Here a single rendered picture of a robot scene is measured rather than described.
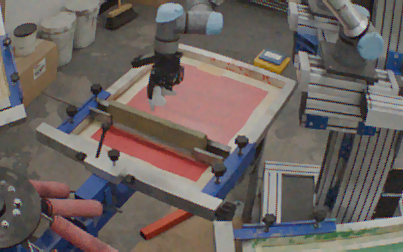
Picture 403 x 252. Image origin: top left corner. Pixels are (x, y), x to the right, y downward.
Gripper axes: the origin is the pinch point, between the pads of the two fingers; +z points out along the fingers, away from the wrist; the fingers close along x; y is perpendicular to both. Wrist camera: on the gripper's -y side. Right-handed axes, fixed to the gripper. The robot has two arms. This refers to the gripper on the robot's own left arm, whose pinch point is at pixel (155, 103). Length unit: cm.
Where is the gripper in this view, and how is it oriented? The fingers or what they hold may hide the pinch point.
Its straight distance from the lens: 192.8
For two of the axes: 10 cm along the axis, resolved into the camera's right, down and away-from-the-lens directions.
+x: 4.4, -4.9, 7.5
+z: -0.9, 8.1, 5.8
